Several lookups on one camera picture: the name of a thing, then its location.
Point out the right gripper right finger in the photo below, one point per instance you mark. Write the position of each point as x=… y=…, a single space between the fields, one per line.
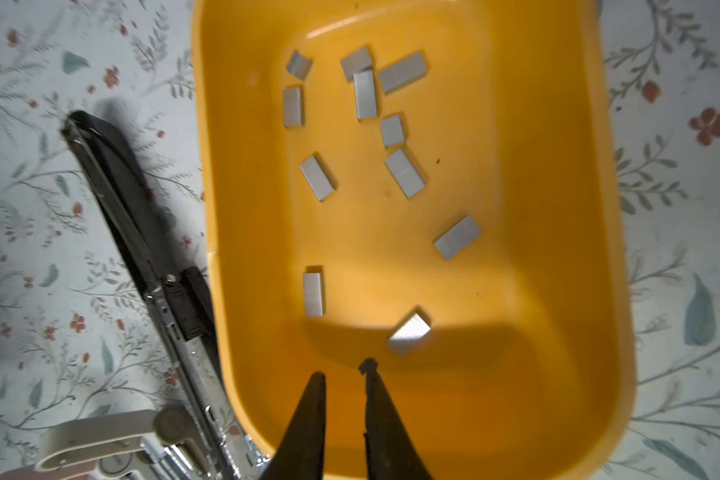
x=390 y=453

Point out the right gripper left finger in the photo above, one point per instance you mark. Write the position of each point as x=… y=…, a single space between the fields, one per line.
x=301 y=452

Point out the beige small stapler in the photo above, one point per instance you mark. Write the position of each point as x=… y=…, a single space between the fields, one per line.
x=143 y=444

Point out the black stapler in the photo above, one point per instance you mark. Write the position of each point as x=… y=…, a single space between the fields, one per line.
x=177 y=299

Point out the yellow plastic tray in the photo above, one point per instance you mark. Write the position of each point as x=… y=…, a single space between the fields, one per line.
x=528 y=371

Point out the pink small stapler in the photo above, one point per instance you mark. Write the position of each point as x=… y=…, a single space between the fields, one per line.
x=75 y=472

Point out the staple strip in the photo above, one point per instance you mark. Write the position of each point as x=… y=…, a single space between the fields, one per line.
x=357 y=61
x=403 y=72
x=392 y=131
x=313 y=294
x=458 y=237
x=414 y=328
x=316 y=177
x=405 y=173
x=299 y=65
x=365 y=94
x=293 y=112

